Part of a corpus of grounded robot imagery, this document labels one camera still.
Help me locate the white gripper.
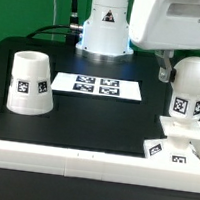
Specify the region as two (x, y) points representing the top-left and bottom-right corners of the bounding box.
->
(129, 0), (200, 83)

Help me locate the white lamp bulb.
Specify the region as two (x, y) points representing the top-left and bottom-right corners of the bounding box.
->
(169, 56), (200, 125)

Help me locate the white lamp base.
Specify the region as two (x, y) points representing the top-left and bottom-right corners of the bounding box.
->
(143, 116), (200, 166)

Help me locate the white lamp shade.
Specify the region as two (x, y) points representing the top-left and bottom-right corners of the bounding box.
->
(7, 50), (53, 115)

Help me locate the white marker sheet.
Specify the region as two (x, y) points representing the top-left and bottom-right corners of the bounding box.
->
(51, 72), (142, 101)

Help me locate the black cable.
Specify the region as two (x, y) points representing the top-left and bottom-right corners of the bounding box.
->
(26, 0), (87, 45)

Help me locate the grey thin cable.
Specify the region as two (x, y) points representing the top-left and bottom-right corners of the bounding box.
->
(45, 0), (59, 42)

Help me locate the white front fence wall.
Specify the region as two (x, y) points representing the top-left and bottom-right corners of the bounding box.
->
(0, 140), (200, 193)

